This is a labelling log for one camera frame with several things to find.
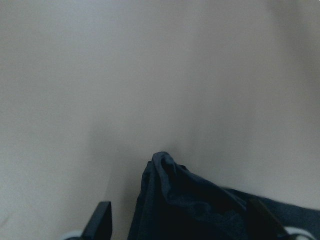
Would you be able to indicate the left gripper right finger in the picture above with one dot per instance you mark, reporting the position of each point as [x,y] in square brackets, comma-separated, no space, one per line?
[262,224]

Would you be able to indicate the black t-shirt with logo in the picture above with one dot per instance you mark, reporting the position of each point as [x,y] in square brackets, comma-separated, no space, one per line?
[176,204]

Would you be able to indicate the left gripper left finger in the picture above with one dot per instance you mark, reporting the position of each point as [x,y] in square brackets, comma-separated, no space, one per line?
[100,224]

